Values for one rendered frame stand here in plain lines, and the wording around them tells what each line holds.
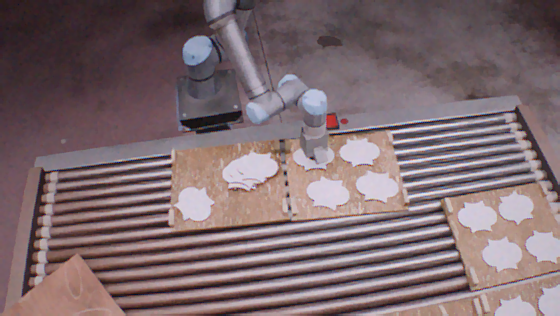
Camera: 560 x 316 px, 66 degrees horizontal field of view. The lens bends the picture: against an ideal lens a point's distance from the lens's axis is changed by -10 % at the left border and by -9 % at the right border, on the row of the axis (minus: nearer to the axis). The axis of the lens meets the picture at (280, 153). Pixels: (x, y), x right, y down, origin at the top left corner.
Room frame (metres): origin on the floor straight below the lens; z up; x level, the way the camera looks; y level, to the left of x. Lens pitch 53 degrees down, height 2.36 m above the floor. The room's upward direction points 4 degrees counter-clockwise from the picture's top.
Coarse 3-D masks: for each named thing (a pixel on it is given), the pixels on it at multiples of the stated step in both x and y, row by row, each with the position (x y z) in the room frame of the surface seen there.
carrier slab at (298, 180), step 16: (336, 144) 1.10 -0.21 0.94; (384, 144) 1.08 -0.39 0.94; (288, 160) 1.04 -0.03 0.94; (336, 160) 1.02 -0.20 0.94; (384, 160) 1.01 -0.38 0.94; (288, 176) 0.97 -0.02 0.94; (304, 176) 0.96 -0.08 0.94; (320, 176) 0.96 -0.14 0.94; (336, 176) 0.95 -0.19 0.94; (352, 176) 0.95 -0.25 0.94; (400, 176) 0.93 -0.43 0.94; (304, 192) 0.89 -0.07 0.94; (352, 192) 0.88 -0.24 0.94; (304, 208) 0.83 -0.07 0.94; (320, 208) 0.82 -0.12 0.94; (336, 208) 0.82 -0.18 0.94; (352, 208) 0.81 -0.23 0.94; (368, 208) 0.81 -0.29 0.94; (384, 208) 0.81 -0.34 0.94; (400, 208) 0.80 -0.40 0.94
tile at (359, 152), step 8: (352, 144) 1.08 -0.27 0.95; (360, 144) 1.08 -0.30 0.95; (368, 144) 1.08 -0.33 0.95; (344, 152) 1.05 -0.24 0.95; (352, 152) 1.05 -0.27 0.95; (360, 152) 1.04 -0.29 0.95; (368, 152) 1.04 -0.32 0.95; (376, 152) 1.04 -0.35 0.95; (344, 160) 1.01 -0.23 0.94; (352, 160) 1.01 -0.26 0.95; (360, 160) 1.01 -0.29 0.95; (368, 160) 1.00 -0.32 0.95
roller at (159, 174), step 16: (480, 128) 1.14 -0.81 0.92; (496, 128) 1.14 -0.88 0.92; (512, 128) 1.14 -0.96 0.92; (400, 144) 1.10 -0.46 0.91; (416, 144) 1.10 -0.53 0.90; (112, 176) 1.03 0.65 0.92; (128, 176) 1.02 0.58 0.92; (144, 176) 1.02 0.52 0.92; (160, 176) 1.02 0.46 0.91; (48, 192) 0.98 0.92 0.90
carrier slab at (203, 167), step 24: (240, 144) 1.13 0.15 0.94; (264, 144) 1.12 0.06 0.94; (192, 168) 1.03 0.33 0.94; (216, 168) 1.02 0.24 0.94; (216, 192) 0.92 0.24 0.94; (240, 192) 0.91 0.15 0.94; (264, 192) 0.90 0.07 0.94; (216, 216) 0.82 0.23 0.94; (240, 216) 0.81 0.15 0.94; (264, 216) 0.81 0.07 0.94; (288, 216) 0.80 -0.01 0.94
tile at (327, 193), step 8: (312, 184) 0.92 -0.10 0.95; (320, 184) 0.92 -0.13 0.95; (328, 184) 0.91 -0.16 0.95; (336, 184) 0.91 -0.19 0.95; (312, 192) 0.88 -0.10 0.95; (320, 192) 0.88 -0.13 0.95; (328, 192) 0.88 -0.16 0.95; (336, 192) 0.88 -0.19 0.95; (344, 192) 0.88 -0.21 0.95; (320, 200) 0.85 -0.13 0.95; (328, 200) 0.85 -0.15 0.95; (336, 200) 0.85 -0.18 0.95; (344, 200) 0.84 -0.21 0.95
